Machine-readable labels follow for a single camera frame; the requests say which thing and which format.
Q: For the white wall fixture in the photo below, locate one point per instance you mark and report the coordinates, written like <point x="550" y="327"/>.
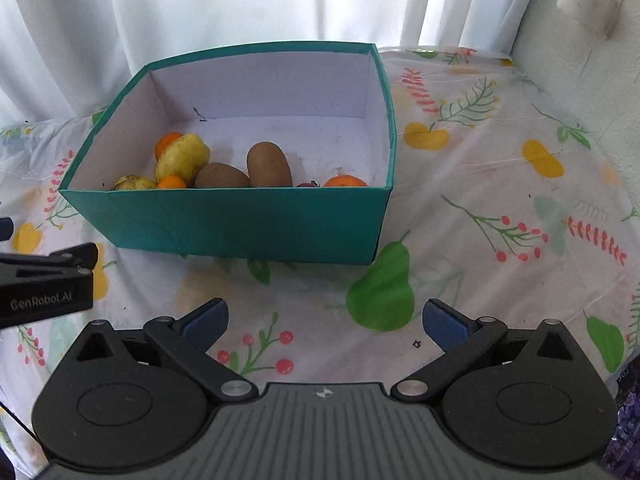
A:
<point x="599" y="17"/>

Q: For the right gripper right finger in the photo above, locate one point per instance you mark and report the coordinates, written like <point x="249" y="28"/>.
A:
<point x="463" y="342"/>

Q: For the purple patterned bedding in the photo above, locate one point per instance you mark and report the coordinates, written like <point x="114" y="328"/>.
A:
<point x="621" y="457"/>

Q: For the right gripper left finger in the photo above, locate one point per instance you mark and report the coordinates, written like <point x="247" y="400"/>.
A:
<point x="183" y="346"/>

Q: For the small mandarin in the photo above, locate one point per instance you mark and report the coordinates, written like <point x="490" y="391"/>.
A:
<point x="164" y="142"/>

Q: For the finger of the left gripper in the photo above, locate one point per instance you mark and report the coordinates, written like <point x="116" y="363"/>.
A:
<point x="6" y="228"/>
<point x="84" y="256"/>

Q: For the floral plastic tablecloth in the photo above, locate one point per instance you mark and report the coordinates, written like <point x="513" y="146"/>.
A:
<point x="502" y="205"/>

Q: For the smooth yellow pear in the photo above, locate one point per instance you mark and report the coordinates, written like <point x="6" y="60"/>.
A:
<point x="183" y="158"/>

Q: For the large orange mandarin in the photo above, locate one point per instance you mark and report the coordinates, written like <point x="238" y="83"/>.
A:
<point x="345" y="181"/>

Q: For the white curtain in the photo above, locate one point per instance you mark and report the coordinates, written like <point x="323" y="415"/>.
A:
<point x="68" y="58"/>

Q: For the red cherry tomato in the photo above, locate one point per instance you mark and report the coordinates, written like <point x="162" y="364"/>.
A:
<point x="308" y="184"/>

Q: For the brown kiwi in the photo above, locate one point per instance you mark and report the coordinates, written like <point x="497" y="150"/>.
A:
<point x="219" y="175"/>
<point x="267" y="166"/>

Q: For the speckled yellow pear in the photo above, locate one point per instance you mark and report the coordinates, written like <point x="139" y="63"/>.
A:
<point x="133" y="183"/>

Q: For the orange cherry tomato front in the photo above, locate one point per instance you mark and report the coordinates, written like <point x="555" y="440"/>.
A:
<point x="171" y="182"/>

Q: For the teal cardboard box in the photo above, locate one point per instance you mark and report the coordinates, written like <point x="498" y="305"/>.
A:
<point x="327" y="106"/>

